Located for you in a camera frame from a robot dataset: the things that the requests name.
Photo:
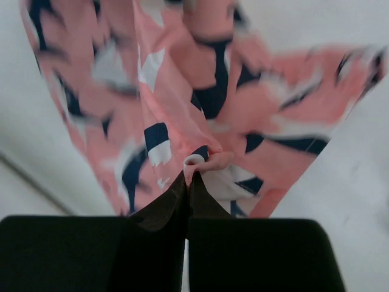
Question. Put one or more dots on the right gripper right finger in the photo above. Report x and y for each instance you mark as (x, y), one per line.
(226, 253)

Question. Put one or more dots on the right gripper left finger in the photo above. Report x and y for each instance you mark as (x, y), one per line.
(141, 252)

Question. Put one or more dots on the pink shark print shorts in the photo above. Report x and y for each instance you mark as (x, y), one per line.
(151, 89)

